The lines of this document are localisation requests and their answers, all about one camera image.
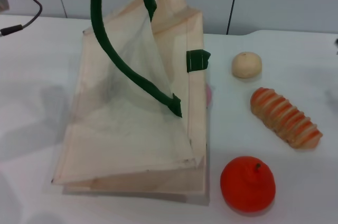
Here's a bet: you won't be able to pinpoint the small pink object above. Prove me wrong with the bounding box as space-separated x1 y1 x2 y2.
205 83 213 108

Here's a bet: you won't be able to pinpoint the thin dark wall strip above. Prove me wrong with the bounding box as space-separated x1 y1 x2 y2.
226 0 242 35

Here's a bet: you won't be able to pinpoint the orange toy fruit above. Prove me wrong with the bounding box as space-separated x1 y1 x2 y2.
220 156 277 212

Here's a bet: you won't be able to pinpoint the orange striped long bread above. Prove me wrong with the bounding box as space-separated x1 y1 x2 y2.
250 87 324 151

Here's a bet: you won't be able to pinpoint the round beige bun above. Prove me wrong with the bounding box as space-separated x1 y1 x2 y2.
231 51 263 79

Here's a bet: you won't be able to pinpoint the cream fabric handbag green handles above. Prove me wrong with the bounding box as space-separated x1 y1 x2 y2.
51 0 212 206

